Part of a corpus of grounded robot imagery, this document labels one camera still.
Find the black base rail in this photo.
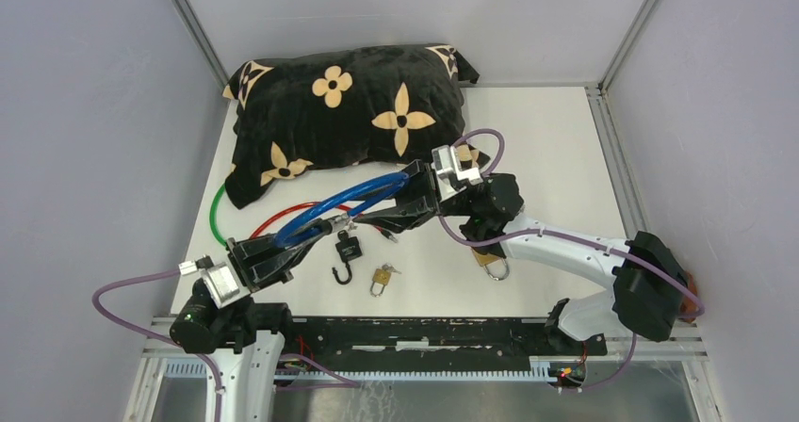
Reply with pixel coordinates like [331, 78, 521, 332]
[277, 316, 608, 384]

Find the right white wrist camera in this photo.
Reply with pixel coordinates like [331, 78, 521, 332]
[432, 146, 482, 202]

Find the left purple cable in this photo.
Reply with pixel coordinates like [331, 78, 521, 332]
[91, 268, 226, 422]

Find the green cable lock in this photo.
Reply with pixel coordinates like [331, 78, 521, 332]
[208, 184, 226, 247]

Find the black floral pillow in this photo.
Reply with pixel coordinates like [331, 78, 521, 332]
[223, 43, 480, 208]

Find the small brass padlock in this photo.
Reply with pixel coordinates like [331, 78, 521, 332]
[369, 264, 400, 298]

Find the brown cloth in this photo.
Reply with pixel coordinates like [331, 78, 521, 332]
[681, 270, 698, 313]

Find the black padlock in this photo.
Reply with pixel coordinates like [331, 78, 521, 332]
[332, 231, 363, 285]

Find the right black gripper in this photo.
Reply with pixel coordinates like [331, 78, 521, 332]
[350, 159, 476, 235]

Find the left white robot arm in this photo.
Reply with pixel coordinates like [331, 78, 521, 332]
[169, 220, 333, 421]

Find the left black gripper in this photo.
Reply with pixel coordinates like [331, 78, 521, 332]
[224, 215, 325, 300]

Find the blue cable lock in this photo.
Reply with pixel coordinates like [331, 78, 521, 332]
[289, 179, 373, 222]

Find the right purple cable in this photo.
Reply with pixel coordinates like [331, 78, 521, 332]
[436, 127, 707, 320]

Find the large brass padlock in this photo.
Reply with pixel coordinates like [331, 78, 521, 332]
[472, 250, 511, 282]

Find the purple cable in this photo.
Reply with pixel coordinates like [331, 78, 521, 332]
[91, 268, 226, 422]
[436, 127, 707, 320]

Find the red cable lock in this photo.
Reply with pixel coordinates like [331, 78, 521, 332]
[249, 202, 399, 243]

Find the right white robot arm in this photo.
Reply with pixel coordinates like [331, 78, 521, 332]
[354, 163, 704, 354]

